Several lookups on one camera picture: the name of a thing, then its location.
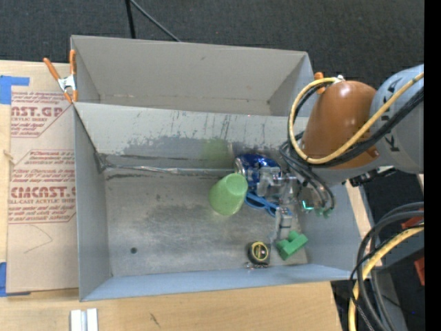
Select green plastic cup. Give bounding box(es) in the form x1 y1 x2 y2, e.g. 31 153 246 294
207 172 249 217

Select green angular block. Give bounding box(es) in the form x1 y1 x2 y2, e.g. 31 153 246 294
275 230 309 261

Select brown cardboard board red print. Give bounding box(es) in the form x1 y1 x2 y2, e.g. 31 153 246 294
0 59 81 298

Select grey metal bin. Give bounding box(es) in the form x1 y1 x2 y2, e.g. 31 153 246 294
70 34 363 302

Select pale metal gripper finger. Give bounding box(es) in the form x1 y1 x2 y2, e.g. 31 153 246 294
272 206 294 243
257 172 286 199

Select black and yellow tape measure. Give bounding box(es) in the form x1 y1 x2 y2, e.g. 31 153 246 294
245 241 271 269

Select blue crushed can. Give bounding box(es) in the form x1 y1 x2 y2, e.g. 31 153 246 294
234 153 283 199

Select blue sunglasses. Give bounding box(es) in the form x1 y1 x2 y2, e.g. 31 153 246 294
243 191 294 219

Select black cylinder on white bracket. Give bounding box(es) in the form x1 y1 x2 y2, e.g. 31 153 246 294
348 168 382 188

